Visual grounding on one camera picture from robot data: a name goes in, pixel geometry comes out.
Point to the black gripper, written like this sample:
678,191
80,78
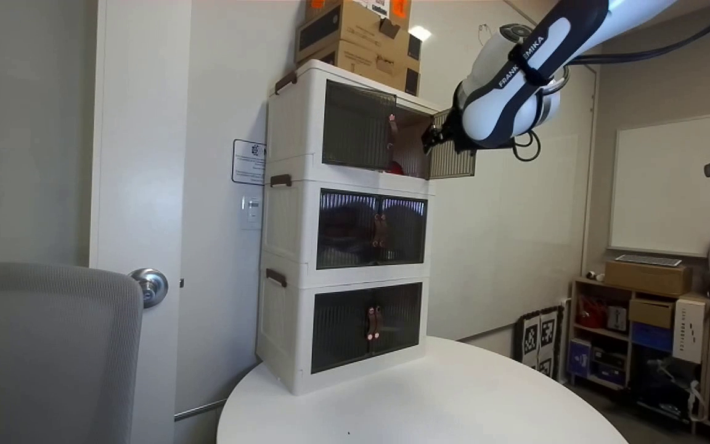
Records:
447,133

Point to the tinted door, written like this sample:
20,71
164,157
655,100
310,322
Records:
357,126
447,165

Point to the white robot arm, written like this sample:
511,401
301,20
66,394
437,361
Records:
511,84

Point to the cardboard box on cabinet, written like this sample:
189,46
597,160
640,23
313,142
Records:
368,38

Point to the middle cabinet tinted doors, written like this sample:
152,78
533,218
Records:
370,230

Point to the cabinet tinted doors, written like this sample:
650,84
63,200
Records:
370,230
350,326

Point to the bottom cabinet tinted doors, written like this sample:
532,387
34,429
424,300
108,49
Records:
350,326

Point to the calibration marker board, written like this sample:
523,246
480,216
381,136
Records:
535,340

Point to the cardboard box on shelf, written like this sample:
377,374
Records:
650,281

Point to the white box on shelf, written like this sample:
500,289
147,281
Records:
688,329

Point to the white door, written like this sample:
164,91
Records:
140,146

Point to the wooden storage shelf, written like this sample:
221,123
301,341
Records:
622,341

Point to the grey office chair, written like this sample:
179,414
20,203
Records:
68,355

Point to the white stacked cabinet frame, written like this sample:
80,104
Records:
296,177

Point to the wall sign plate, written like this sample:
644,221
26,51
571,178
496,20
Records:
247,162

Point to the whiteboard on wall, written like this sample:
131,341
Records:
662,193

